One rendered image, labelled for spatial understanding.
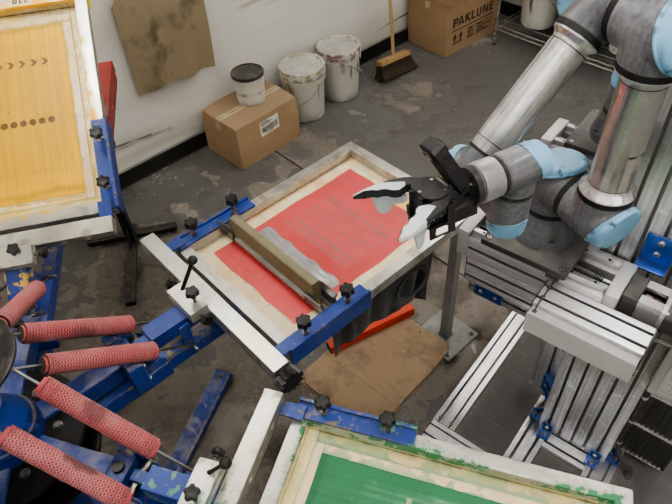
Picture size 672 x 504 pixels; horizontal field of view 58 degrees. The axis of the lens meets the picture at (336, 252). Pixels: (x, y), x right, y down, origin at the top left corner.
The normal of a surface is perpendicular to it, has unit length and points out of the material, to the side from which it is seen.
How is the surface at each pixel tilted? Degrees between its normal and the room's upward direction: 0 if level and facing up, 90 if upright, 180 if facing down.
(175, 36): 90
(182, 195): 0
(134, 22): 88
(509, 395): 0
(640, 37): 84
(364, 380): 0
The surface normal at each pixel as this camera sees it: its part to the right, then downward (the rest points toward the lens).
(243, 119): -0.07, -0.71
